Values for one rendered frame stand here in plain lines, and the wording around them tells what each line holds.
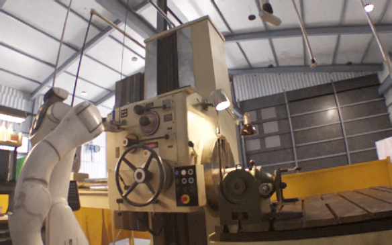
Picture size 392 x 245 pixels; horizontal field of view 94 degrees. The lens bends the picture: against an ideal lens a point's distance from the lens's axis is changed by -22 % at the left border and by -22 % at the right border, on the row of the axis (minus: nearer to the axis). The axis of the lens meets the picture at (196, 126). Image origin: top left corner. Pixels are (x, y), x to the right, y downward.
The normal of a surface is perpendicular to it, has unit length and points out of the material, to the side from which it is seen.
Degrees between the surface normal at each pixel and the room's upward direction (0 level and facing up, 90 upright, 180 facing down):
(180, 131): 90
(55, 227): 90
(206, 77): 90
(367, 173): 90
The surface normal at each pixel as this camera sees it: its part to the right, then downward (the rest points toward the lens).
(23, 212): 0.64, -0.07
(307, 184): -0.43, -0.19
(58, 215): 0.76, -0.21
